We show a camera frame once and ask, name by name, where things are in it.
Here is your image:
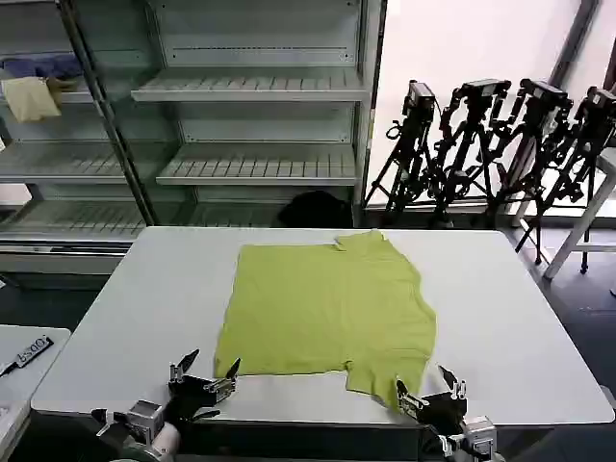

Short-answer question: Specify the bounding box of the black tripod with camera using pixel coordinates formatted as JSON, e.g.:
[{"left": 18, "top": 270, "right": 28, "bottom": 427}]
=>
[
  {"left": 543, "top": 86, "right": 616, "bottom": 275},
  {"left": 495, "top": 78, "right": 575, "bottom": 265},
  {"left": 430, "top": 78, "right": 512, "bottom": 228},
  {"left": 364, "top": 80, "right": 440, "bottom": 227}
]

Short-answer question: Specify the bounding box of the empty grey shelf unit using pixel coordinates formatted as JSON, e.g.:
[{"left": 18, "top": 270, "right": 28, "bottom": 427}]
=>
[{"left": 129, "top": 0, "right": 388, "bottom": 228}]

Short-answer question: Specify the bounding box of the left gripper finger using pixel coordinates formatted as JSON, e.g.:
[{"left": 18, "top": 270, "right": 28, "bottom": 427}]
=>
[
  {"left": 168, "top": 349, "right": 199, "bottom": 384},
  {"left": 204, "top": 358, "right": 241, "bottom": 400}
]

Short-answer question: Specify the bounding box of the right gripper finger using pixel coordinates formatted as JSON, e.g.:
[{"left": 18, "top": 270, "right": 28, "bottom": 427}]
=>
[
  {"left": 396, "top": 378, "right": 427, "bottom": 415},
  {"left": 438, "top": 365, "right": 467, "bottom": 400}
]

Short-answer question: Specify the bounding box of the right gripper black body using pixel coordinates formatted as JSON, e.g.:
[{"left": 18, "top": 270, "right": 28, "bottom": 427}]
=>
[{"left": 418, "top": 392, "right": 468, "bottom": 429}]

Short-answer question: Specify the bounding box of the black bag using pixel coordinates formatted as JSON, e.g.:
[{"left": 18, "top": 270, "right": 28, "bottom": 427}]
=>
[{"left": 276, "top": 191, "right": 355, "bottom": 228}]

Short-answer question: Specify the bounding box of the wire rack with cloths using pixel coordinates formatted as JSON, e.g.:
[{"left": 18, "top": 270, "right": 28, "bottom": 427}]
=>
[{"left": 0, "top": 0, "right": 160, "bottom": 290}]

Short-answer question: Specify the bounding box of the green printed t-shirt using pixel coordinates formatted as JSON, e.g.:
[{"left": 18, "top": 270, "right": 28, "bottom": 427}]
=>
[{"left": 214, "top": 229, "right": 438, "bottom": 415}]

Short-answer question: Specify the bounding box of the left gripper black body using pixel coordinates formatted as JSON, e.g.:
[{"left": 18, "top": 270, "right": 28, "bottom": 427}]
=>
[{"left": 163, "top": 375, "right": 227, "bottom": 425}]

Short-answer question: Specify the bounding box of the white stand with legs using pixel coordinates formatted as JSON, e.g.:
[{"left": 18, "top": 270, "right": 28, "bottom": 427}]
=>
[{"left": 517, "top": 146, "right": 616, "bottom": 280}]

